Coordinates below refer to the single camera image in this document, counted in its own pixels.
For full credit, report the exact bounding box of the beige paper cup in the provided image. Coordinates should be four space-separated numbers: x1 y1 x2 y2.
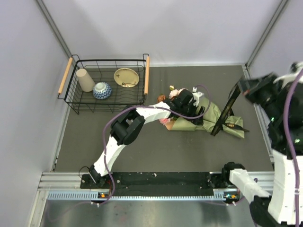
76 69 95 92

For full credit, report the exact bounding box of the white slotted cable duct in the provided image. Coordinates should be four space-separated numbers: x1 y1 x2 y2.
47 190 241 201

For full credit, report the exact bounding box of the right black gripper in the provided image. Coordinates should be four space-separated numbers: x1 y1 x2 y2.
235 71 281 120

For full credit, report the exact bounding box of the blue white patterned bowl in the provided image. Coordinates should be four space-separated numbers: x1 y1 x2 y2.
92 82 112 100

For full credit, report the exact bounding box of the black wire dish basket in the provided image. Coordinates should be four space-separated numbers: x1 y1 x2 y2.
57 53 150 114

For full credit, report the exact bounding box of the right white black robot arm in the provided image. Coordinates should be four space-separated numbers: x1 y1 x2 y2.
221 62 303 227

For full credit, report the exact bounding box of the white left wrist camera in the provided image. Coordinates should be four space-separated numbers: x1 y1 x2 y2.
192 87 205 107

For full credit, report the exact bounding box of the black gold-lettered ribbon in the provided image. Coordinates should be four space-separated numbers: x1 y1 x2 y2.
211 82 249 138

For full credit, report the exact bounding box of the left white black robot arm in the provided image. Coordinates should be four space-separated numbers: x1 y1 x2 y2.
89 89 205 188

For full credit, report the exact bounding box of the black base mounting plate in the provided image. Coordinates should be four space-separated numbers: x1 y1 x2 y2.
80 172 228 189

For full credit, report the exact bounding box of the green orange wrapping paper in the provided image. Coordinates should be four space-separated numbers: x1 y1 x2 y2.
164 102 245 139

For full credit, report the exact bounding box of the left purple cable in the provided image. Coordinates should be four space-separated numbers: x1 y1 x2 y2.
89 85 212 209

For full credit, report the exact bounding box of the pink flower bunch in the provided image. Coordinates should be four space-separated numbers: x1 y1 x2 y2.
157 85 184 130

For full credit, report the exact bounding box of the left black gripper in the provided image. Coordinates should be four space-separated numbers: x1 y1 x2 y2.
179 100 204 125

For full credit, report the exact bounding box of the yellow ceramic plate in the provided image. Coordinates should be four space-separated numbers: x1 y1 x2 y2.
114 68 140 87

